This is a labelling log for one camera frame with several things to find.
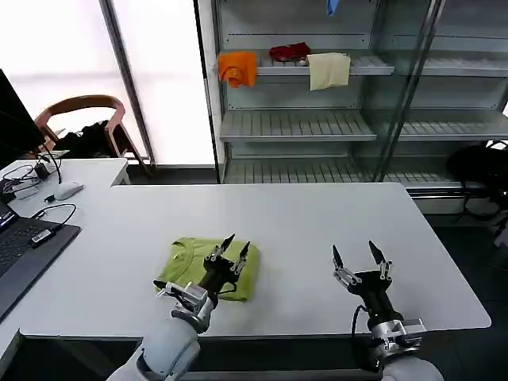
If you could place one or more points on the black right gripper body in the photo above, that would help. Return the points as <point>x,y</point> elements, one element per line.
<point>377,295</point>

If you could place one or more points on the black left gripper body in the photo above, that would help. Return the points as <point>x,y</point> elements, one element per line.
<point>218,275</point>

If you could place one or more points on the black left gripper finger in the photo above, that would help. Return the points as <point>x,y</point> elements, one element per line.
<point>243,256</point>
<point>222,247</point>

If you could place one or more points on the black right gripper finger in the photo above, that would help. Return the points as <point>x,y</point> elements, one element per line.
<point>379,258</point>
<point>338,262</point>

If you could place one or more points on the green t-shirt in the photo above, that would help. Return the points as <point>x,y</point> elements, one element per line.
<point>182,266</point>

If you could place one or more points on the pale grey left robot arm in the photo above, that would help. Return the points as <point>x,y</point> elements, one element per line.
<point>170,345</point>

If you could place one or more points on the grey metal shelf rack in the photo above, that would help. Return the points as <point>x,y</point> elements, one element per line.
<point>301,127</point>

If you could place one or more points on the white computer mouse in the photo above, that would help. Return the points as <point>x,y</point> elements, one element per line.
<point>68,190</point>

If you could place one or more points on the black garment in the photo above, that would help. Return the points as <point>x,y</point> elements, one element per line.
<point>85,141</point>

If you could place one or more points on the small black plug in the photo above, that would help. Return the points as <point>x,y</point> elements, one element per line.
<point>49,198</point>

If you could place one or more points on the black dongle with white label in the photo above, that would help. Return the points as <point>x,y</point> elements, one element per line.
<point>43,235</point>

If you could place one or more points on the black power adapter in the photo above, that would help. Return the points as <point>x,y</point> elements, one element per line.
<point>42,170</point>

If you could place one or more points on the dark grey laptop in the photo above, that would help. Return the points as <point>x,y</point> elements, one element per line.
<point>24,254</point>

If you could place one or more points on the brown wooden chair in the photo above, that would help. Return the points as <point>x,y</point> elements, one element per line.
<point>85,103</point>

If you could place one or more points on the black computer monitor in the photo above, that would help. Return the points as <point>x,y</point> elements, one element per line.
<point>14,119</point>

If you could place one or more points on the dark window post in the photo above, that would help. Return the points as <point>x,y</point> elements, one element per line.
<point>127,83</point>

